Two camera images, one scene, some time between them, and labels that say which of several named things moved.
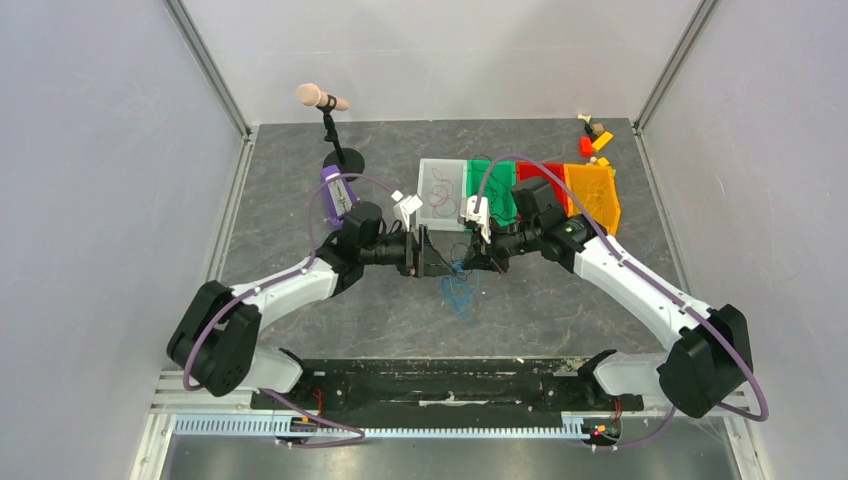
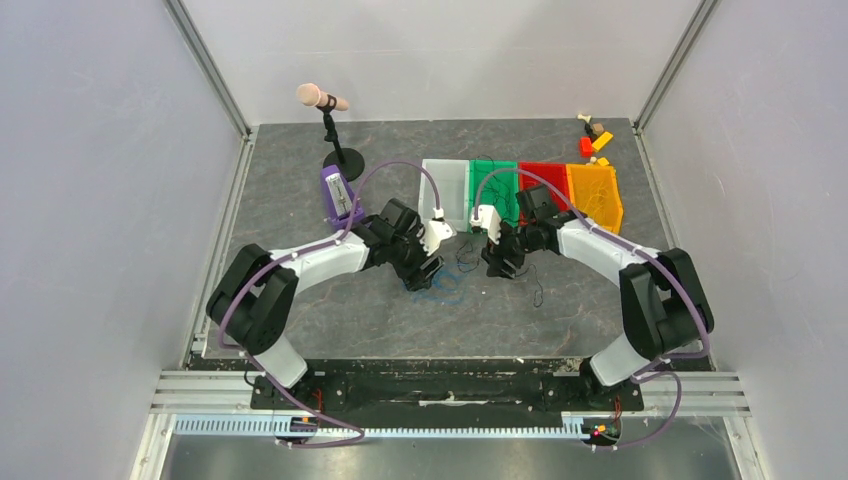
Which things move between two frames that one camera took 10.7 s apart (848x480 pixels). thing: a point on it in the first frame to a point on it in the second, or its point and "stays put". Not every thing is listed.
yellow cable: (595, 193) stays put
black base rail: (405, 391) stays put
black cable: (452, 259) to (471, 264)
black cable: (501, 192) stays put
